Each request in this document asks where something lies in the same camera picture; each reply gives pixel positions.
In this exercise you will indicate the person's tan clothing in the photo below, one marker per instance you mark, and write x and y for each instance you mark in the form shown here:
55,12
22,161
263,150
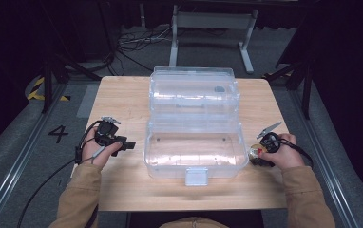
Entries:
194,223

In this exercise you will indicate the yellow round tape roll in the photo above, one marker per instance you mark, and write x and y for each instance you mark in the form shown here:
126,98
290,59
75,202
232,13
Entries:
255,152

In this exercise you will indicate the grey round table grommet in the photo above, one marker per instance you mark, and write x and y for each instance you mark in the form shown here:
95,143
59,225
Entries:
219,89

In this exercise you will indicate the clear plastic storage box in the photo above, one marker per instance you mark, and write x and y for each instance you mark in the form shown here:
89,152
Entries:
195,148

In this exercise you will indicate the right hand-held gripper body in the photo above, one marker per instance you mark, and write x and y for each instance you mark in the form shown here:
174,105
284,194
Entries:
271,142

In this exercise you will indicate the person's right hand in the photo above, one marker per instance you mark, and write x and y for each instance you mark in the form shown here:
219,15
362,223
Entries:
285,156

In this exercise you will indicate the black metal stand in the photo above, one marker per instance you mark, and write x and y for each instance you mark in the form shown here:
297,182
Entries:
47,82
306,85

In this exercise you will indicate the white metal table frame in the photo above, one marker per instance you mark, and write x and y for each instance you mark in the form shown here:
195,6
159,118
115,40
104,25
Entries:
213,20

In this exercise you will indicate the yellow black floor tape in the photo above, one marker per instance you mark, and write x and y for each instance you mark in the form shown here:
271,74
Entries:
34,94

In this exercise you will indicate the person's left hand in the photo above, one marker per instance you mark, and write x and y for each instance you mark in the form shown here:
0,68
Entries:
92,153

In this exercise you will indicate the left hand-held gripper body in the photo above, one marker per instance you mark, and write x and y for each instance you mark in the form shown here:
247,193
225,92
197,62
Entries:
106,134

